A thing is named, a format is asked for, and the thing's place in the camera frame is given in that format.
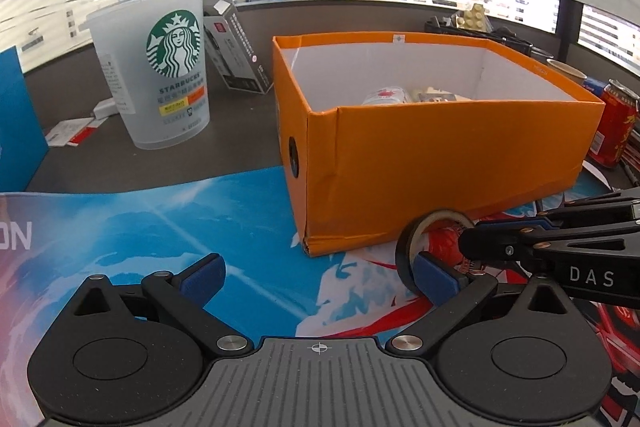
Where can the red drink can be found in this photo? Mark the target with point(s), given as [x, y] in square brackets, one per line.
[612, 127]

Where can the red white card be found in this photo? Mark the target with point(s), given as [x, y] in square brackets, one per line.
[70, 132]

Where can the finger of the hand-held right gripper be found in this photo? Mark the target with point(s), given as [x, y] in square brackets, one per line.
[590, 209]
[500, 242]

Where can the brown tape roll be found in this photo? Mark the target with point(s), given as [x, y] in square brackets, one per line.
[404, 252]

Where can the frosted plastic cup green logo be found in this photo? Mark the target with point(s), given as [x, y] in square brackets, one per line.
[165, 117]

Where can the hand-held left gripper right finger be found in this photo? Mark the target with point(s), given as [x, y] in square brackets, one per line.
[435, 278]

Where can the clear plastic jar pink label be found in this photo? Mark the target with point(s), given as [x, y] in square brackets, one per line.
[387, 97]

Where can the black desk organizer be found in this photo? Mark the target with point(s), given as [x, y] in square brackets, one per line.
[510, 38]

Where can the grey black carton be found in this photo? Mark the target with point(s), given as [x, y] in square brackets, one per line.
[240, 62]

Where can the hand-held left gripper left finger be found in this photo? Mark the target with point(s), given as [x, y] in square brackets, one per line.
[205, 277]

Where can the yellow pill blister pack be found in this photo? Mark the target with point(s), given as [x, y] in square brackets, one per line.
[472, 19]

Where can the blue box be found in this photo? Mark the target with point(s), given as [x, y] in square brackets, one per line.
[20, 132]

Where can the beige paper cup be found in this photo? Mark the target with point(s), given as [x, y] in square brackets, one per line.
[567, 72]

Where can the orange cardboard box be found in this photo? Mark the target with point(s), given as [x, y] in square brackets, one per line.
[425, 157]

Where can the blue printed desk mat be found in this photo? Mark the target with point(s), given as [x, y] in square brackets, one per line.
[125, 227]

